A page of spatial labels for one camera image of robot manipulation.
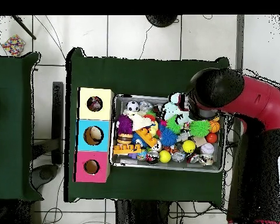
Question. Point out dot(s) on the green spiky toy with eyes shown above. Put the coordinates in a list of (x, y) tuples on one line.
[(200, 128)]

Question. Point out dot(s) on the yellow ball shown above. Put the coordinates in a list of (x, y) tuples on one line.
[(189, 146)]

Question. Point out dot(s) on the black round object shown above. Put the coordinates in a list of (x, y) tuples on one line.
[(162, 20)]

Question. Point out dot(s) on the small soccer ball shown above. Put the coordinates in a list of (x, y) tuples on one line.
[(132, 106)]

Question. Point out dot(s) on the mint green cloth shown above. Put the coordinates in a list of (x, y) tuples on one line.
[(170, 111)]

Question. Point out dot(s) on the black rod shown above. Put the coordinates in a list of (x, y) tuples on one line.
[(23, 26)]

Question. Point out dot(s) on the cream yellow cloth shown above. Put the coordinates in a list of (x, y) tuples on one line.
[(140, 121)]

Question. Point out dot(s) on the purple spiky toy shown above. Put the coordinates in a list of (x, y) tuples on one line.
[(124, 124)]

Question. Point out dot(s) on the wooden box with three holes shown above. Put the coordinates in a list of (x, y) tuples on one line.
[(82, 112)]

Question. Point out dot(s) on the blue spiky ball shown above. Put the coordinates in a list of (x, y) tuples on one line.
[(168, 137)]

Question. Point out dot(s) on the colourful patterned cloth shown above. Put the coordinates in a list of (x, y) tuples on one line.
[(95, 103), (14, 45)]

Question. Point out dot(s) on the silver mesh bin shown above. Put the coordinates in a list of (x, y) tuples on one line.
[(135, 163)]

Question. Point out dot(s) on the grey rounded object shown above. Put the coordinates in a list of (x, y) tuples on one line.
[(44, 175)]

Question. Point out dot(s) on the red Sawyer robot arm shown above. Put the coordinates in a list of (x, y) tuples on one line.
[(259, 100)]

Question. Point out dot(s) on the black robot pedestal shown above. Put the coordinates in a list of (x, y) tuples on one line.
[(130, 214)]

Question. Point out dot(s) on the green spiky ball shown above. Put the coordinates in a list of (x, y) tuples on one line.
[(172, 126)]

